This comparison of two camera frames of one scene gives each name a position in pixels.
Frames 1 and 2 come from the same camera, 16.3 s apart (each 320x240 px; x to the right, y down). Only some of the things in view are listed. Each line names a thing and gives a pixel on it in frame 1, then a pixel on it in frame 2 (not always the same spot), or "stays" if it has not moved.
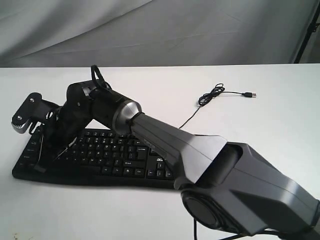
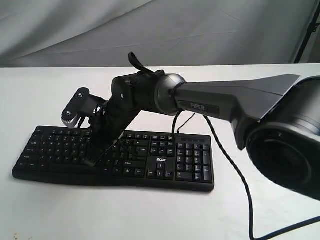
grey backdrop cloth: (105, 33) stays
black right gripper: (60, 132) to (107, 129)
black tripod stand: (311, 28) stays
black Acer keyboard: (97, 156) stays
